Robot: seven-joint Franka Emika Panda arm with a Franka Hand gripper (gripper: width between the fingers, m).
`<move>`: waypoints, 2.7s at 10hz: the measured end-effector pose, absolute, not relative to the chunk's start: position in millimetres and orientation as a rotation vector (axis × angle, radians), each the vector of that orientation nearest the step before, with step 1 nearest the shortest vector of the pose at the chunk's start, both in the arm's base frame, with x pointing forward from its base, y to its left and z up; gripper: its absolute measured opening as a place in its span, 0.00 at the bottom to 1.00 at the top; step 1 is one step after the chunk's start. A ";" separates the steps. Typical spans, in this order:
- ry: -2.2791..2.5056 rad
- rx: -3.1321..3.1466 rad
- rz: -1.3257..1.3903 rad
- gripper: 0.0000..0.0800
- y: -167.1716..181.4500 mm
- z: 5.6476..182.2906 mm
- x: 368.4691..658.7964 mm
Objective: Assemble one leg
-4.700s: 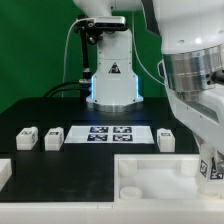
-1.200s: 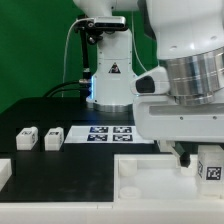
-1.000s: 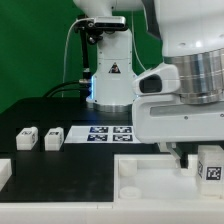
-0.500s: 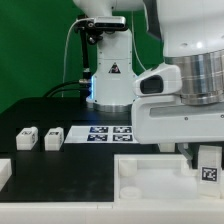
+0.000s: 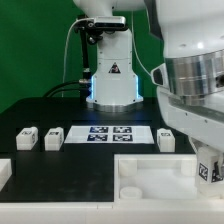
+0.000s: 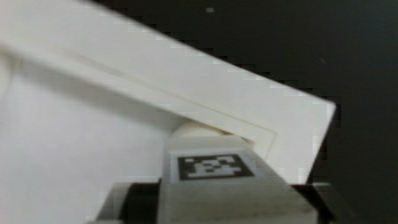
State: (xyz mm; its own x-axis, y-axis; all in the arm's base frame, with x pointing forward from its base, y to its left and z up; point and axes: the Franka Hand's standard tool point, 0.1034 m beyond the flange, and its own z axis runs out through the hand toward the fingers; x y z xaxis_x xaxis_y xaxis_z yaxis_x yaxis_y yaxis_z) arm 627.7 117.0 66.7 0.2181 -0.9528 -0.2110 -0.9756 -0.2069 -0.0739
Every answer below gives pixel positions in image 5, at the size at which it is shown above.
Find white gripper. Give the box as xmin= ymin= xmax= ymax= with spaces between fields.
xmin=157 ymin=87 xmax=224 ymax=177

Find black cables at base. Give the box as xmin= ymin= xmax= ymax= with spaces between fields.
xmin=42 ymin=79 xmax=92 ymax=98

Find white obstacle wall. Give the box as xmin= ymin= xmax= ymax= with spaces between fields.
xmin=0 ymin=159 xmax=12 ymax=191
xmin=0 ymin=200 xmax=224 ymax=224

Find white cable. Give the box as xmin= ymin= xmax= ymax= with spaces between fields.
xmin=61 ymin=18 xmax=88 ymax=98

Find grey camera on stand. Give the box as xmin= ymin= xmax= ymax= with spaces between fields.
xmin=93 ymin=16 xmax=126 ymax=30

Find white square table top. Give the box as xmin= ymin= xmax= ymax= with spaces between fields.
xmin=113 ymin=153 xmax=224 ymax=203

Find white left obstacle wall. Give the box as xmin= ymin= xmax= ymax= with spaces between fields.
xmin=0 ymin=159 xmax=12 ymax=191

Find paper sheet with tags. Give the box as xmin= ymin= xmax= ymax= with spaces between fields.
xmin=65 ymin=126 xmax=154 ymax=144

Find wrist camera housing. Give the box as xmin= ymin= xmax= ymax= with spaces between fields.
xmin=151 ymin=63 xmax=169 ymax=88

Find black camera stand pole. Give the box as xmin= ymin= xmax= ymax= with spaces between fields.
xmin=73 ymin=14 xmax=101 ymax=100

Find white front obstacle wall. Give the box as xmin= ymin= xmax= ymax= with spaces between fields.
xmin=0 ymin=200 xmax=224 ymax=224

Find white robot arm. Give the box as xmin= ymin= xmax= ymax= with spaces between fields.
xmin=73 ymin=0 xmax=224 ymax=175

